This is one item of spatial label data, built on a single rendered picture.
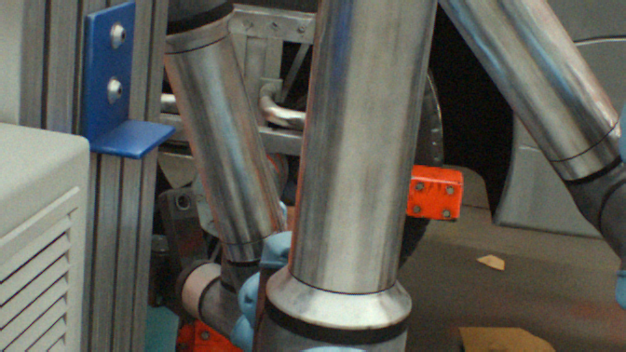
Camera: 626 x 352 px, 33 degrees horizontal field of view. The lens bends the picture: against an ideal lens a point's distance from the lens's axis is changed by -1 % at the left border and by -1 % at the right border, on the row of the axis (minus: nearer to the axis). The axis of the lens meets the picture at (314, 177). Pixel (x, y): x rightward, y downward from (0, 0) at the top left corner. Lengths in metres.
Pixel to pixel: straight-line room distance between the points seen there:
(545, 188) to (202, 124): 1.02
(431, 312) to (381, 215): 2.65
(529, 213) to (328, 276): 1.24
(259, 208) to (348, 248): 0.36
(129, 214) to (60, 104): 0.18
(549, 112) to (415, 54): 0.20
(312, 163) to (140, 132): 0.14
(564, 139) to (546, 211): 1.07
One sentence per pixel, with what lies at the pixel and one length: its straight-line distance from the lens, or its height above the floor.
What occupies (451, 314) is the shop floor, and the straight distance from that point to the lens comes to 3.44.
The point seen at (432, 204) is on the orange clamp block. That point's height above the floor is 0.84.
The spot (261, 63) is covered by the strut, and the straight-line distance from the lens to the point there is 1.73.
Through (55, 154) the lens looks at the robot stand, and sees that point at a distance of 0.56.
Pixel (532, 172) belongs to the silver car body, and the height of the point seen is 0.86.
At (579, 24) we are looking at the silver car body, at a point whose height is 1.14.
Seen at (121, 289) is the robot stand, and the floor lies 1.05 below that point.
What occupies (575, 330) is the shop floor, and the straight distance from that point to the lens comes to 3.51.
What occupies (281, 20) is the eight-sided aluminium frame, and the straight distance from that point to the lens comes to 1.71.
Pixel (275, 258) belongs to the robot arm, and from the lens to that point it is 0.95.
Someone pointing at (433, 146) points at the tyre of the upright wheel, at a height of 0.92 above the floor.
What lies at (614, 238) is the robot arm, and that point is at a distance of 0.92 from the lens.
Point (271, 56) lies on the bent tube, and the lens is 1.71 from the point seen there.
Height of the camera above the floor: 1.40
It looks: 18 degrees down
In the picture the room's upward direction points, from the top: 7 degrees clockwise
